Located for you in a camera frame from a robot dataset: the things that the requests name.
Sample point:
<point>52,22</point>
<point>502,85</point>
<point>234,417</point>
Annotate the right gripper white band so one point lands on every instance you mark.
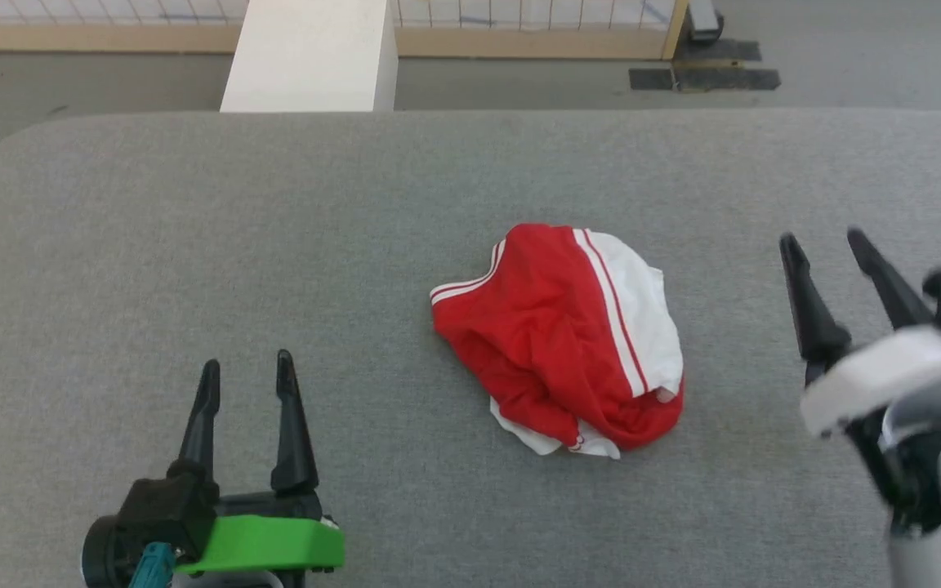
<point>887,367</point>

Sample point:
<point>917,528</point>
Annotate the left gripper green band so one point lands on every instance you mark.
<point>266,543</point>

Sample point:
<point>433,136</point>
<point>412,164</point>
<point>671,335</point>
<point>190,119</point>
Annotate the red and white shirt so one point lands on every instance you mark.
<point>544,327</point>

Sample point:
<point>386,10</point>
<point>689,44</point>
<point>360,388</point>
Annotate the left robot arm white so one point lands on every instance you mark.
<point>262,581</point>

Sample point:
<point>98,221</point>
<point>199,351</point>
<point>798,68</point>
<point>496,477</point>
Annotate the grey fabric cushion surface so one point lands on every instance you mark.
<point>193,286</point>

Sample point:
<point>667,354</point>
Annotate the long black floor tape patch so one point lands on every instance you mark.
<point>732,79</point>

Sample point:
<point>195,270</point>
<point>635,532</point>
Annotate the short black floor tape patch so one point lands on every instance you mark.
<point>715,51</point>

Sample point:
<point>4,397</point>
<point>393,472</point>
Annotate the white rectangular pillar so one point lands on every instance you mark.
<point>315,57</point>

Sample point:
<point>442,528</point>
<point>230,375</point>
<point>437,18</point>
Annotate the black cylindrical wrist camera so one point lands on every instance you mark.
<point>103,555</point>

